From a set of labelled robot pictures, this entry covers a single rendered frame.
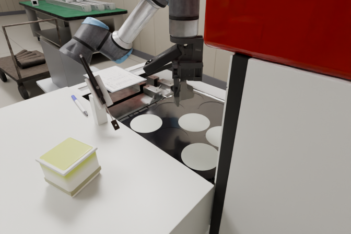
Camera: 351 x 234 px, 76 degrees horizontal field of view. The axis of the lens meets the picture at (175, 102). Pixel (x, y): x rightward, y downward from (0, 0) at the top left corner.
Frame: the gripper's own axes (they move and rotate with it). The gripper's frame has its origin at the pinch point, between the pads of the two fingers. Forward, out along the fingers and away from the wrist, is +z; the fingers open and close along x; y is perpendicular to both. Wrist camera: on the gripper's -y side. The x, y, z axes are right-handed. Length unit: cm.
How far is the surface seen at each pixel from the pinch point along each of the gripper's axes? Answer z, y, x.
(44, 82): 15, -68, 47
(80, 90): 1.6, -33.1, 11.0
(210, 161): 7.2, 8.7, -17.4
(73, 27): 33, -143, 267
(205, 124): 7.2, 9.4, -1.5
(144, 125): 7.2, -9.6, -1.7
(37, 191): 0.7, -25.4, -31.3
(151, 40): 61, -38, 305
